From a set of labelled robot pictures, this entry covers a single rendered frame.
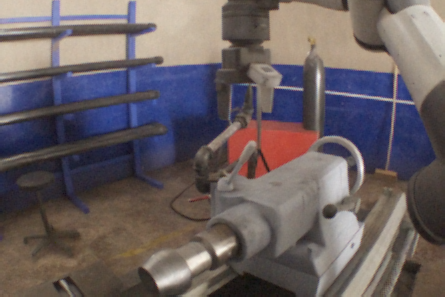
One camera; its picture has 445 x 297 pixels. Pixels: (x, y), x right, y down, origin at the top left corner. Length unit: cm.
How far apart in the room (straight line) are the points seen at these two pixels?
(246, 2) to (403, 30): 29
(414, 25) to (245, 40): 31
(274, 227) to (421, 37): 46
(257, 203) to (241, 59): 28
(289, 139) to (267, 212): 231
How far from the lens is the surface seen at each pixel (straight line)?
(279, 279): 85
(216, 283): 91
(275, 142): 296
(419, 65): 35
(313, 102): 293
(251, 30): 55
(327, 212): 69
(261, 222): 63
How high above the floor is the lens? 143
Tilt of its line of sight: 13 degrees down
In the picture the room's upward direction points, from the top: 1 degrees counter-clockwise
